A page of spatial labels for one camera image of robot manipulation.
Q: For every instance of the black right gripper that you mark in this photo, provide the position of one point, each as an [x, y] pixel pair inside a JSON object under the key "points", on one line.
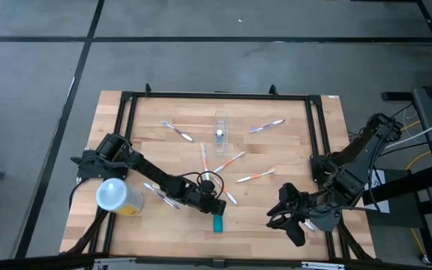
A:
{"points": [[309, 212]]}

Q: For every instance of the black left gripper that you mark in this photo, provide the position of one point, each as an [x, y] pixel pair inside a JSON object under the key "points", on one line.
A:
{"points": [[201, 197]]}

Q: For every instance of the teal marker cap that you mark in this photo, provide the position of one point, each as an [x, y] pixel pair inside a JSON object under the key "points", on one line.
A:
{"points": [[218, 225]]}

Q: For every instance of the orange white toothbrush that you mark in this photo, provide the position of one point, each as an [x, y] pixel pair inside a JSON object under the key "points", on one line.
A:
{"points": [[231, 197], [256, 175], [230, 162]]}

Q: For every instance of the purple toothbrush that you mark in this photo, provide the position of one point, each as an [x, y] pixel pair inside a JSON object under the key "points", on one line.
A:
{"points": [[266, 126], [177, 131], [163, 197]]}

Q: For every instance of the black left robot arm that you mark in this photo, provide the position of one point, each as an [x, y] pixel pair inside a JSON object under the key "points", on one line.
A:
{"points": [[152, 172]]}

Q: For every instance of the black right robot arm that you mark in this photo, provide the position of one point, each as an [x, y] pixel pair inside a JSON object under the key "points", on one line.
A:
{"points": [[354, 165]]}

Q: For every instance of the white label strip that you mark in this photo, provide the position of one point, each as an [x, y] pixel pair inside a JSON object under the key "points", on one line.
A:
{"points": [[323, 265]]}

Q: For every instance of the clear acrylic holder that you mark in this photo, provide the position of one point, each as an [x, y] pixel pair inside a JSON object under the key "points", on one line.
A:
{"points": [[221, 120]]}

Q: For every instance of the white paper sheet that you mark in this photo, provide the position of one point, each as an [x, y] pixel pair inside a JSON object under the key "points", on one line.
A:
{"points": [[383, 206]]}

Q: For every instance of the white lidded yellow canister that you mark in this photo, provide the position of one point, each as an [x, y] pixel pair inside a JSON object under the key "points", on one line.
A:
{"points": [[113, 195]]}

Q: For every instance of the black stand bar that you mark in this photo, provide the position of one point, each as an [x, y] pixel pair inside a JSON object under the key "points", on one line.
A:
{"points": [[407, 183]]}

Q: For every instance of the short black floor bar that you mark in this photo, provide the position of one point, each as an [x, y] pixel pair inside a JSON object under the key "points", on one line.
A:
{"points": [[396, 96]]}

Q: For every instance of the black metal table frame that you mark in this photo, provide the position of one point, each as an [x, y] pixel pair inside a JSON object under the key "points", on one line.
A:
{"points": [[219, 96]]}

